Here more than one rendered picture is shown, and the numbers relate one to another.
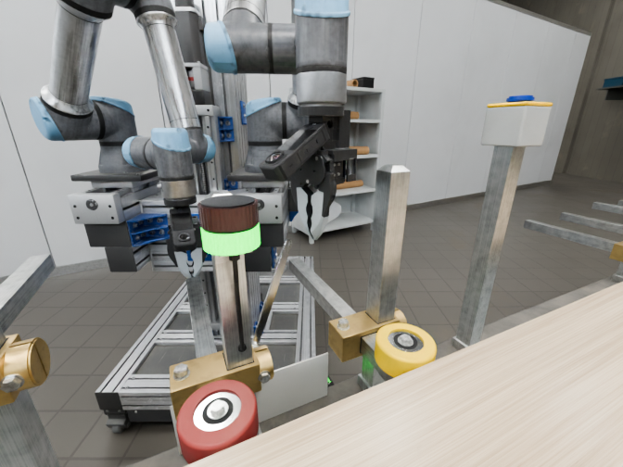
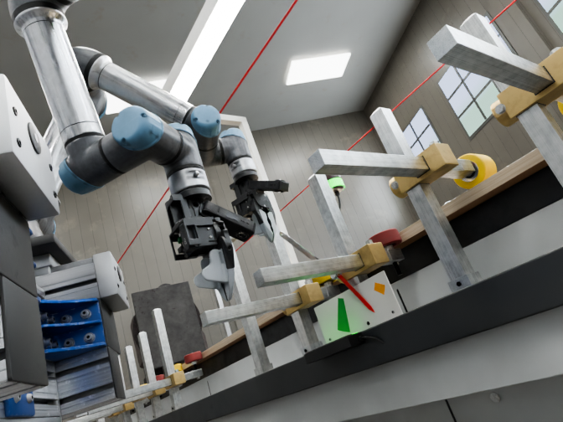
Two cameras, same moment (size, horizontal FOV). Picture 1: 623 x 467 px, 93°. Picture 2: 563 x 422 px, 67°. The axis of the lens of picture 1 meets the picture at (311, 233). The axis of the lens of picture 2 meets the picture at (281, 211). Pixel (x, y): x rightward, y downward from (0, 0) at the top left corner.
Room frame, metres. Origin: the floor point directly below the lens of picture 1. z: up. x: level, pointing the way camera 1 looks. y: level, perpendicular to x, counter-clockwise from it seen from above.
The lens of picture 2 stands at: (0.75, 1.06, 0.65)
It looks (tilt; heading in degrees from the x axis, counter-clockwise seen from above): 21 degrees up; 253
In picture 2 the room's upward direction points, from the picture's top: 20 degrees counter-clockwise
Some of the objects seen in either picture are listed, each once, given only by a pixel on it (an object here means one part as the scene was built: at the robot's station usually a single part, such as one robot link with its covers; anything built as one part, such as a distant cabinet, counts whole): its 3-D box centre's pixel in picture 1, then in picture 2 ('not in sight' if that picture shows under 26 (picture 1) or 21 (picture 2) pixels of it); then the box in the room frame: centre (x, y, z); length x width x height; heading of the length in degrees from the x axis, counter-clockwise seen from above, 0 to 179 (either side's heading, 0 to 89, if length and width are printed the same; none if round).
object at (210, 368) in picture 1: (223, 377); (359, 264); (0.33, 0.12, 0.85); 0.13 x 0.06 x 0.05; 115
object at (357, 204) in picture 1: (336, 165); not in sight; (3.36, -0.27, 0.78); 0.90 x 0.45 x 1.55; 120
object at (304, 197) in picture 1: (314, 209); (258, 229); (0.51, -0.01, 1.04); 0.06 x 0.03 x 0.09; 135
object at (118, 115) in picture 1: (112, 119); not in sight; (1.05, 0.66, 1.20); 0.13 x 0.12 x 0.14; 148
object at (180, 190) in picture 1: (177, 188); (190, 187); (0.68, 0.31, 1.05); 0.08 x 0.08 x 0.05
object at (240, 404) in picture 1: (222, 444); (390, 253); (0.23, 0.10, 0.85); 0.08 x 0.08 x 0.11
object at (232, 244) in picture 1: (231, 234); (333, 187); (0.30, 0.09, 1.07); 0.06 x 0.06 x 0.02
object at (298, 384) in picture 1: (259, 398); (353, 311); (0.37, 0.09, 0.75); 0.26 x 0.01 x 0.10; 115
